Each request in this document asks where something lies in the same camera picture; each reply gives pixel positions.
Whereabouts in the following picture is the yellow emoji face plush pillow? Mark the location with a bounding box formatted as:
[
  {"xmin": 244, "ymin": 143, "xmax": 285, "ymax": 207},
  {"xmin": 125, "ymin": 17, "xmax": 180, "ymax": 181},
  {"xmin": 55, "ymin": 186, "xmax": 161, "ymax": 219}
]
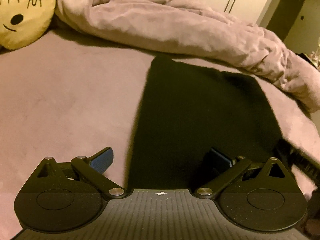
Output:
[{"xmin": 1, "ymin": 0, "xmax": 56, "ymax": 50}]

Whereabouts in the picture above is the lilac crumpled duvet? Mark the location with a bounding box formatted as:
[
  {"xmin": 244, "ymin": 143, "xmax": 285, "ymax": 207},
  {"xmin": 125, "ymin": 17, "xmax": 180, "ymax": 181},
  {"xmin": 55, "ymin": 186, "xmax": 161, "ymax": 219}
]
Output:
[{"xmin": 55, "ymin": 0, "xmax": 319, "ymax": 112}]

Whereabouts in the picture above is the lilac bed sheet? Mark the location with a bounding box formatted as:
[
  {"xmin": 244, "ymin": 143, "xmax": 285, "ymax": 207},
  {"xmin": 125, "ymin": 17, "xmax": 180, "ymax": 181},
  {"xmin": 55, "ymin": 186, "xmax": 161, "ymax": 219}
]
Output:
[{"xmin": 1, "ymin": 30, "xmax": 319, "ymax": 239}]

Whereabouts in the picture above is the black knit sweater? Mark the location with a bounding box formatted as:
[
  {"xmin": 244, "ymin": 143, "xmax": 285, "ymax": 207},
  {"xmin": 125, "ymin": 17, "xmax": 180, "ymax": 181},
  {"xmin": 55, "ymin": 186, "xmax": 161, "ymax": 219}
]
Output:
[{"xmin": 128, "ymin": 56, "xmax": 292, "ymax": 189}]

